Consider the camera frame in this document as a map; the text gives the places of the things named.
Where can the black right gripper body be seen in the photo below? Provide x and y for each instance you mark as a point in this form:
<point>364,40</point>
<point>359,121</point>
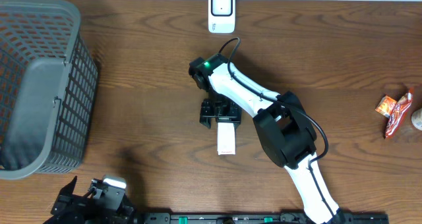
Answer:
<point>221,108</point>

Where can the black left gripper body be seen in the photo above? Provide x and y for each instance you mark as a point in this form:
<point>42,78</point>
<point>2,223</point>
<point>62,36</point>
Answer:
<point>72,212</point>

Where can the white green box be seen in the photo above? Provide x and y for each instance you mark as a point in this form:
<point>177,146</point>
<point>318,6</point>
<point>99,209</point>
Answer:
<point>226,139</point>

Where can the orange small snack packet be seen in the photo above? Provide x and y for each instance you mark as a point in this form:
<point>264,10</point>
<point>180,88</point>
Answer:
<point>386,106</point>

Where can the red Top chocolate bar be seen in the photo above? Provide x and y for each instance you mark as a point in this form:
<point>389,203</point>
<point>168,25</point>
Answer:
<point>399,113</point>

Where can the green lid jar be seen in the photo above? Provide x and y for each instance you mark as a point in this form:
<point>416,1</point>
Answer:
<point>416,119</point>

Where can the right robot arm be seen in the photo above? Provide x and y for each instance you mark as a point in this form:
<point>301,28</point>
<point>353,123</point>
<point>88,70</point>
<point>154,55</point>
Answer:
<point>286,133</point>

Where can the white barcode scanner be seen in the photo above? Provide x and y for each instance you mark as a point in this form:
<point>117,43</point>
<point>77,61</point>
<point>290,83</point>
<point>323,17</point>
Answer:
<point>221,16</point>

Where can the grey plastic basket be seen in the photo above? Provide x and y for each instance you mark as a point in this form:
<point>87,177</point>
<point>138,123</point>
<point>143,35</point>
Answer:
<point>48,88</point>

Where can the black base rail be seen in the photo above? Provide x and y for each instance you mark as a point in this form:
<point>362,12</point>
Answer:
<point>286,217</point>

